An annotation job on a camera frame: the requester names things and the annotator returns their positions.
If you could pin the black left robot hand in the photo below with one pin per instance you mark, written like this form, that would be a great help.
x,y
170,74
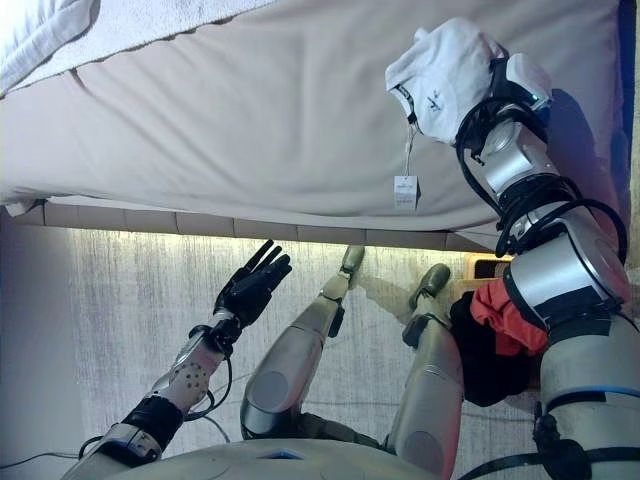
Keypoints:
x,y
250,290

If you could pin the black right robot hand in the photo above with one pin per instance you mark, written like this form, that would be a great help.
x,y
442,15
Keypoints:
x,y
525,80

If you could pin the white garment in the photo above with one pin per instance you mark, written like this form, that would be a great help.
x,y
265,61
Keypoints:
x,y
445,75

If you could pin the white paper price tag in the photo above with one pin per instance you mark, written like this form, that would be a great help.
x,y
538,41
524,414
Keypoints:
x,y
405,192

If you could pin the black garment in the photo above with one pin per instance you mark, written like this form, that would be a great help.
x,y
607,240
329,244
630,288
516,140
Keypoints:
x,y
480,360

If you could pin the red garment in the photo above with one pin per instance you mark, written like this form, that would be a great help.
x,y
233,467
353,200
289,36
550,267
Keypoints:
x,y
500,320

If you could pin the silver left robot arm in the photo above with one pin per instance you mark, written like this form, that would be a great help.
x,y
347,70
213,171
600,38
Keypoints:
x,y
190,375

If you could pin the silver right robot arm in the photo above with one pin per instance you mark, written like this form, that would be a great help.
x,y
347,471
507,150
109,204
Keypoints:
x,y
565,270

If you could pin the bed mattress with beige sheet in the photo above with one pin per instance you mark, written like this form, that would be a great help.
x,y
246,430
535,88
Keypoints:
x,y
250,140

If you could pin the brown wicker basket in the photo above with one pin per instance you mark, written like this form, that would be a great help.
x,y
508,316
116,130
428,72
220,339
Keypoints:
x,y
470,272

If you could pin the white quilted bed pad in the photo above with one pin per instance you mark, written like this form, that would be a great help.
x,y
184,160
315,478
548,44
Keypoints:
x,y
150,25

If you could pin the silver left robot leg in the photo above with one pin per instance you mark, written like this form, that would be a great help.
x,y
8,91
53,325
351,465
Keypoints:
x,y
280,380

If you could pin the silver robot leg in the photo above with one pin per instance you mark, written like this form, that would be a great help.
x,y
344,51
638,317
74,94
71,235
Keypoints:
x,y
430,380
280,380

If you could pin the grey striped rug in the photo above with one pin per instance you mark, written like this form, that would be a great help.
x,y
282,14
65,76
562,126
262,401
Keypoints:
x,y
150,290

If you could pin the beige robot torso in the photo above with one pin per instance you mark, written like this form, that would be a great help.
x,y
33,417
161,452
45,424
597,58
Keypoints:
x,y
250,465

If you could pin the silver right robot leg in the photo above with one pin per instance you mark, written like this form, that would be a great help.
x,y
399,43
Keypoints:
x,y
430,380

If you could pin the white duvet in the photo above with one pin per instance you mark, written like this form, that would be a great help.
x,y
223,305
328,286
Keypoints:
x,y
30,45

